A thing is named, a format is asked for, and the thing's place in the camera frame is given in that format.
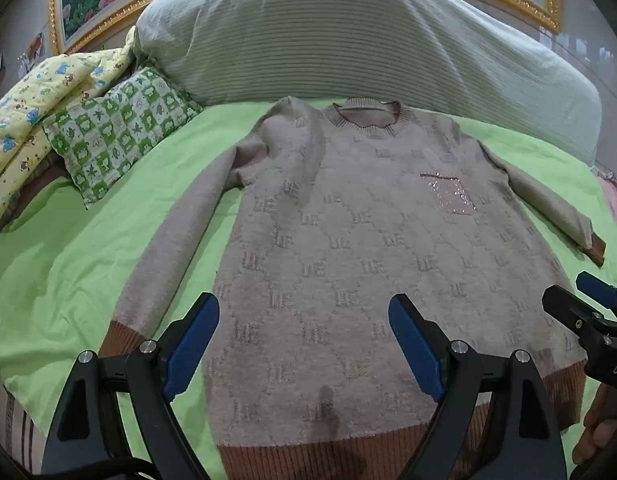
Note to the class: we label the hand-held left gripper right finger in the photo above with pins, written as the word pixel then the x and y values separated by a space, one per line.
pixel 416 345

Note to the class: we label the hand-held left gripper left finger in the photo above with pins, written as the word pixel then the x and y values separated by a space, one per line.
pixel 192 340

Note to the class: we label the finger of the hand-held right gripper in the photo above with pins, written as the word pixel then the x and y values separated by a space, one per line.
pixel 599 287
pixel 568 307

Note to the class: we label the beige patterned knit sweater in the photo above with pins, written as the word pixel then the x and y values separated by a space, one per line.
pixel 363 240

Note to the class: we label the person's right hand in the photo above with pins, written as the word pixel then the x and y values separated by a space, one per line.
pixel 595 435

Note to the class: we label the pink cloth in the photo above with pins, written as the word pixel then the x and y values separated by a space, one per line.
pixel 615 195

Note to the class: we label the green bed sheet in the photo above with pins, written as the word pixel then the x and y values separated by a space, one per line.
pixel 88 270

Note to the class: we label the brown striped mattress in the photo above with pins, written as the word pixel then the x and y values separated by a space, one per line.
pixel 21 430

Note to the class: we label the green checkered small pillow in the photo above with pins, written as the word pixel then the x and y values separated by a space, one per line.
pixel 121 122

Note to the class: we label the yellow printed baby blanket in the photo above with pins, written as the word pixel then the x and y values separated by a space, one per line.
pixel 33 110

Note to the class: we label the large striped white pillow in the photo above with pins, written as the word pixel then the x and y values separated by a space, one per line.
pixel 348 35

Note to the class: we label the wall sticker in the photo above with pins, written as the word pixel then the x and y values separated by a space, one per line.
pixel 31 52

